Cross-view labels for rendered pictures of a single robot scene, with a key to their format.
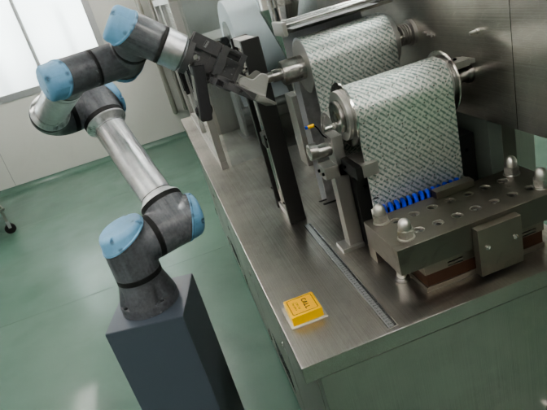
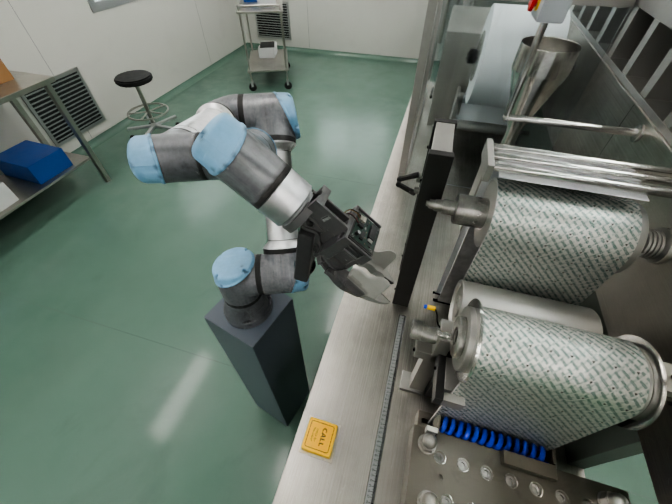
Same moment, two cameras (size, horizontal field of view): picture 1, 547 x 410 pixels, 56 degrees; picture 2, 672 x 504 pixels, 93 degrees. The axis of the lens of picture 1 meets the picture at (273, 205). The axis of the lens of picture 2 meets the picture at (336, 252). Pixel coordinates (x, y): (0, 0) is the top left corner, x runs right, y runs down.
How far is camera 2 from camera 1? 0.83 m
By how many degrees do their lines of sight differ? 32
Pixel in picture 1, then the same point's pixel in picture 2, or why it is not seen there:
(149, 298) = (238, 317)
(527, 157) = not seen: hidden behind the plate
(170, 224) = (273, 282)
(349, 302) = (357, 462)
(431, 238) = not seen: outside the picture
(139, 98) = (420, 15)
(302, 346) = (289, 482)
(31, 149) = (328, 24)
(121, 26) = (208, 160)
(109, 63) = not seen: hidden behind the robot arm
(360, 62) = (552, 259)
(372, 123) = (486, 383)
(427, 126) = (554, 415)
